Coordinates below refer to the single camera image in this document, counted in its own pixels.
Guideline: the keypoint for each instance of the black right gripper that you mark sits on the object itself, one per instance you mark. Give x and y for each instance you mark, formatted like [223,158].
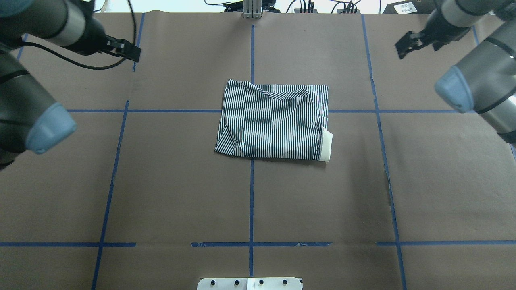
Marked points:
[431,29]

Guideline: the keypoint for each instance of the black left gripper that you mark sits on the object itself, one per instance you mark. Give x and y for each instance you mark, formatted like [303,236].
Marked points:
[92,37]

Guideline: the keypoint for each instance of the blue white striped polo shirt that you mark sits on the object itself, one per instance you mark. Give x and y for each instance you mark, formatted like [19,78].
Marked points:
[275,121]

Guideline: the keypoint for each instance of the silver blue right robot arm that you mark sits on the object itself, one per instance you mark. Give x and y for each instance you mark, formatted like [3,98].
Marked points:
[484,80]

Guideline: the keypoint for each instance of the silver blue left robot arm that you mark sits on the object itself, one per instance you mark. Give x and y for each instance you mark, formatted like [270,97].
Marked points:
[30,118]

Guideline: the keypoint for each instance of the black box with white label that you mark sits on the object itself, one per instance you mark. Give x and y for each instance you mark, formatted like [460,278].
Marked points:
[410,7]

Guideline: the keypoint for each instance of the far grey orange USB hub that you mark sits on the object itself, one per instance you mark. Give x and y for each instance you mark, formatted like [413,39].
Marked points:
[305,7]

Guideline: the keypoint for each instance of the aluminium frame post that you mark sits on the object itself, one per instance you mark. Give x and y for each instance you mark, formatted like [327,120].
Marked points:
[252,9]

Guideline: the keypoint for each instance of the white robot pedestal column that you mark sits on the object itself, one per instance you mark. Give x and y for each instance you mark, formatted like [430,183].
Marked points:
[251,283]

